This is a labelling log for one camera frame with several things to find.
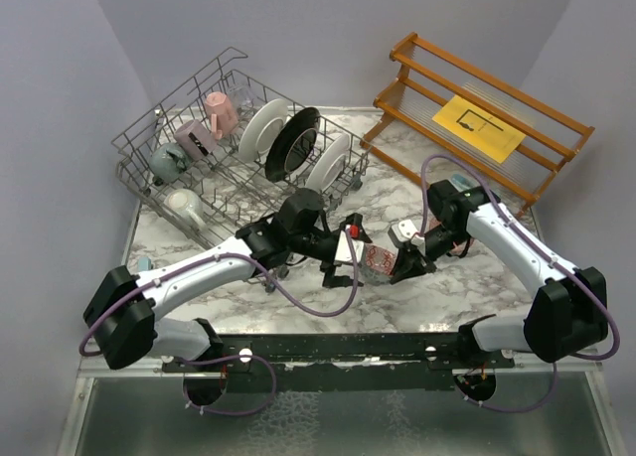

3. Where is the red patterned glass bowl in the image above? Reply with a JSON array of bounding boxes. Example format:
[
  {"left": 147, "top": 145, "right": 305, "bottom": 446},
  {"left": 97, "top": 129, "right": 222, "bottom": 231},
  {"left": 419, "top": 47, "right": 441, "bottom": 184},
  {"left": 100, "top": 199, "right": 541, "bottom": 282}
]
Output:
[{"left": 360, "top": 243, "right": 397, "bottom": 285}]

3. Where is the blue rimmed white plate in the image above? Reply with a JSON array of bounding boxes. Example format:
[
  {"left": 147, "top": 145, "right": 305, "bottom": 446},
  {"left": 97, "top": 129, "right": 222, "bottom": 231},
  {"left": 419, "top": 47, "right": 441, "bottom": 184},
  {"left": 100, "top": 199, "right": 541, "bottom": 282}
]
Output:
[{"left": 305, "top": 133, "right": 351, "bottom": 193}]

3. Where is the black rimmed cream plate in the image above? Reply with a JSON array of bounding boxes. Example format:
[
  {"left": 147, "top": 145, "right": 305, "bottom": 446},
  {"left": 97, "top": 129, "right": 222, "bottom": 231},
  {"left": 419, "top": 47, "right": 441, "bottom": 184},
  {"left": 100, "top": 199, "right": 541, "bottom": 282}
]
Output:
[{"left": 264, "top": 107, "right": 321, "bottom": 183}]

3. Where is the black rimmed printed plate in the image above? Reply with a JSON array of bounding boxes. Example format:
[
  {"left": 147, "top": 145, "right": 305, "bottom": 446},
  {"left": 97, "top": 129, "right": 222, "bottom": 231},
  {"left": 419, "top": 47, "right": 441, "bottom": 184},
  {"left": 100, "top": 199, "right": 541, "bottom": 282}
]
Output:
[{"left": 238, "top": 98, "right": 288, "bottom": 162}]

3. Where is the white grey mug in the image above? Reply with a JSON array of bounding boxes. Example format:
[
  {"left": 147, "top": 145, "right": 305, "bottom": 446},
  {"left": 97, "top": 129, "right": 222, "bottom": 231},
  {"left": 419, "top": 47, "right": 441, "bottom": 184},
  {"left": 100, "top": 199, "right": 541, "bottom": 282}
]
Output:
[{"left": 164, "top": 189, "right": 206, "bottom": 229}]

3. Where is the pink cream mug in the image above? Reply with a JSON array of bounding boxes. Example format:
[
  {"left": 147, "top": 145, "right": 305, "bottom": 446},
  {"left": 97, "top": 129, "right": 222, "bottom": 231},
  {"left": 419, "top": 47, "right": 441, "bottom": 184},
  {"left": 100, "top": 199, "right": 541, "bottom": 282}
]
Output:
[{"left": 204, "top": 91, "right": 239, "bottom": 140}]

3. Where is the clear drinking glass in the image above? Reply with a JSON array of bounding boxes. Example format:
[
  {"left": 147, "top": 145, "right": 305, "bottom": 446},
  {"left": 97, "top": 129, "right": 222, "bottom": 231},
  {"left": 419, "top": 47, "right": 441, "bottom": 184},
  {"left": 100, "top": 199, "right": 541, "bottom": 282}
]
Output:
[{"left": 227, "top": 83, "right": 255, "bottom": 113}]

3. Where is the purple mug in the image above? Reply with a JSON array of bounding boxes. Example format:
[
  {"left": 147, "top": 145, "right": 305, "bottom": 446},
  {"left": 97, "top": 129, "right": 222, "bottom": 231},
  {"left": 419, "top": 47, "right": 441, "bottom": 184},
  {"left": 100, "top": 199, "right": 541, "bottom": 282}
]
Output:
[{"left": 174, "top": 119, "right": 217, "bottom": 161}]

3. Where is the dark grey mug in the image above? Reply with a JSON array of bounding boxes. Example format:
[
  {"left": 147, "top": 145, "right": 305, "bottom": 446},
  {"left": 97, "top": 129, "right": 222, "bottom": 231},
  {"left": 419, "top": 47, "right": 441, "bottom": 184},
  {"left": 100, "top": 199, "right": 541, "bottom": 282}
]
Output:
[{"left": 149, "top": 143, "right": 193, "bottom": 185}]

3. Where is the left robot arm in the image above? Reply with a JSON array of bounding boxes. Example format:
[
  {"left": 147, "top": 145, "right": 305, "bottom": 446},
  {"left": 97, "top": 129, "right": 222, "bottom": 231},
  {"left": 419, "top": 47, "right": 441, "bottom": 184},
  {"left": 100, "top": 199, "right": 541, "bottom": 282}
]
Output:
[{"left": 79, "top": 188, "right": 370, "bottom": 372}]

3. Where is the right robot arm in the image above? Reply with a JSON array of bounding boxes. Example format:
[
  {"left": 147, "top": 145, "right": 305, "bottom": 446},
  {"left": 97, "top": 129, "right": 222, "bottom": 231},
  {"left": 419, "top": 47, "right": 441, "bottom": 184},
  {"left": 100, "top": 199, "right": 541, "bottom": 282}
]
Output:
[{"left": 389, "top": 180, "right": 609, "bottom": 368}]

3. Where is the orange wooden shelf rack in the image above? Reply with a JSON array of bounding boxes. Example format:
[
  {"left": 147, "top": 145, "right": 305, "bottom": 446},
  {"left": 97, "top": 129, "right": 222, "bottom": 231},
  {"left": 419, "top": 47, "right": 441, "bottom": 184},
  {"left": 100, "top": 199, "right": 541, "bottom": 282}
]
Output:
[{"left": 361, "top": 33, "right": 595, "bottom": 216}]

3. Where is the black mounting base bar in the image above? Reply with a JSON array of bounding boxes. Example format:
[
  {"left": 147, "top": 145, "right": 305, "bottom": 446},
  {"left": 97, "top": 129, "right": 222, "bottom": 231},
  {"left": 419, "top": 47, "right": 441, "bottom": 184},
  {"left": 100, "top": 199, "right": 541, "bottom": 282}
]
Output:
[{"left": 162, "top": 332, "right": 514, "bottom": 392}]

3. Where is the yellow paper card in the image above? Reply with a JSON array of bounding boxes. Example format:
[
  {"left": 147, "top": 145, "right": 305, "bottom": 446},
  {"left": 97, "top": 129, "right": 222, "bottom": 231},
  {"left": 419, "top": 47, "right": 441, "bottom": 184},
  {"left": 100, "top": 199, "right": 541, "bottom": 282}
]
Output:
[{"left": 432, "top": 95, "right": 525, "bottom": 164}]

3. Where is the light blue sponge bar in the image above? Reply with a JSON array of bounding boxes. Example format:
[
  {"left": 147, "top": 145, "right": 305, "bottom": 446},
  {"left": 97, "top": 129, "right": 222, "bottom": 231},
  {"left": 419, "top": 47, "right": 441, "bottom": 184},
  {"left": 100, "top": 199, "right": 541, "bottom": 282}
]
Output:
[{"left": 137, "top": 256, "right": 153, "bottom": 271}]

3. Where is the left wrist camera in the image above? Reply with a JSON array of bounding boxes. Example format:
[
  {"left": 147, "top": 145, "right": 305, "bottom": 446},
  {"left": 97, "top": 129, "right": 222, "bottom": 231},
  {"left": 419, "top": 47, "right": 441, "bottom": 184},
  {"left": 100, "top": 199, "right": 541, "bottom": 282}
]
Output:
[{"left": 334, "top": 229, "right": 365, "bottom": 265}]

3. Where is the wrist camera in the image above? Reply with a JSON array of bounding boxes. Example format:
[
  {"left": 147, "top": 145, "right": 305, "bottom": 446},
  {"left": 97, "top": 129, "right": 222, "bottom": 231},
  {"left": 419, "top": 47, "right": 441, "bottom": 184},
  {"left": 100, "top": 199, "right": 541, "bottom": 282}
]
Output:
[
  {"left": 334, "top": 229, "right": 365, "bottom": 265},
  {"left": 388, "top": 220, "right": 420, "bottom": 248}
]

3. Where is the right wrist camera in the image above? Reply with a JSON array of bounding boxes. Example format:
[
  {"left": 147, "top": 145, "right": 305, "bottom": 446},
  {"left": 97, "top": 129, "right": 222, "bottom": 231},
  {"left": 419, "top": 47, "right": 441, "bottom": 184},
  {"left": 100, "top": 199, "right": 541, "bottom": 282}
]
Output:
[{"left": 388, "top": 220, "right": 420, "bottom": 248}]

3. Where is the grey wire dish rack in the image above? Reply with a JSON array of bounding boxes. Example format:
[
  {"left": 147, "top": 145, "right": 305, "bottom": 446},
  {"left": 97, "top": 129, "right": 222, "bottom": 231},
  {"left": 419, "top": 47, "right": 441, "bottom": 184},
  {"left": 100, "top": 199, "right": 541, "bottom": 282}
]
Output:
[{"left": 112, "top": 47, "right": 369, "bottom": 248}]

